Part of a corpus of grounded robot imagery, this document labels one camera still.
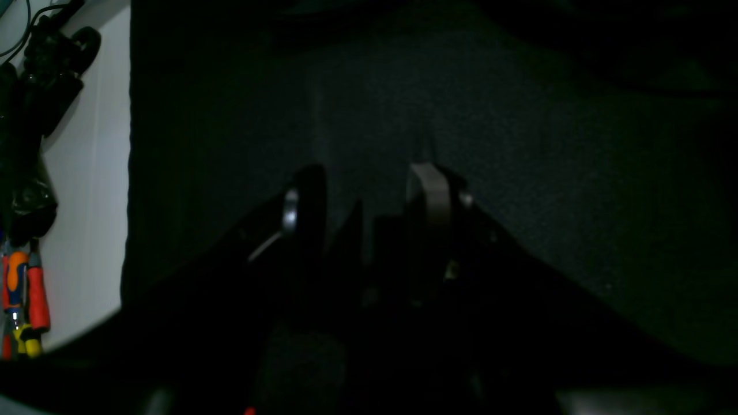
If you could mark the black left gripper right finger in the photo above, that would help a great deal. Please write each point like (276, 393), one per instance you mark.
(435, 199)

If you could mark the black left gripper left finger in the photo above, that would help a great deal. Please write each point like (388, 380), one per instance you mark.
(293, 220)

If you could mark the black table cover cloth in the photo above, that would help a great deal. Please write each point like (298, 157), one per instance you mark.
(607, 185)

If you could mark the orange handled tools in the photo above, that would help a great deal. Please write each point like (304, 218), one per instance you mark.
(25, 312)

